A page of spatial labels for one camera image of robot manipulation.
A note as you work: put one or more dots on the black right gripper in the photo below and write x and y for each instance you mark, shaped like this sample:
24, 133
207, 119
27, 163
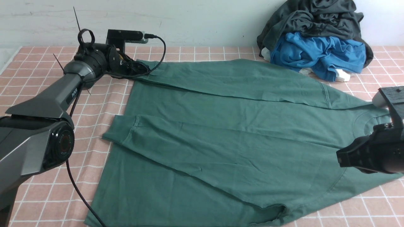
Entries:
382, 151

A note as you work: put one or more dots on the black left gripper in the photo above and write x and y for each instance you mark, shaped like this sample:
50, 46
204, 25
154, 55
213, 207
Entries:
121, 65

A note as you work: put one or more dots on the green long-sleeved shirt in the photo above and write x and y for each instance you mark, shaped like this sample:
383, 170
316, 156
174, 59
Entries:
236, 143

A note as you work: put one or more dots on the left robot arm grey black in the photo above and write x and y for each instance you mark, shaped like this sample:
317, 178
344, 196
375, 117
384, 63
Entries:
37, 134

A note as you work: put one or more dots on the blue shirt in pile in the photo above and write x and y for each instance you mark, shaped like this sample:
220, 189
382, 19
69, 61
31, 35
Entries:
322, 54

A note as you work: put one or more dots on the dark grey garment in pile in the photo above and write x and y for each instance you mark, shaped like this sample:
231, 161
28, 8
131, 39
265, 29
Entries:
315, 18

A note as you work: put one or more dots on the pink checkered tablecloth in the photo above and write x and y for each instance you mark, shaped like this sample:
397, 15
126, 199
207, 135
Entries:
50, 200

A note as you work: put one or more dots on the left wrist camera black silver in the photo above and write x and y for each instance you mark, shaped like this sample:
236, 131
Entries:
119, 38

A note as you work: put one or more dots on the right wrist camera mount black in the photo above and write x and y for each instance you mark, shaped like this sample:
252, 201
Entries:
391, 98

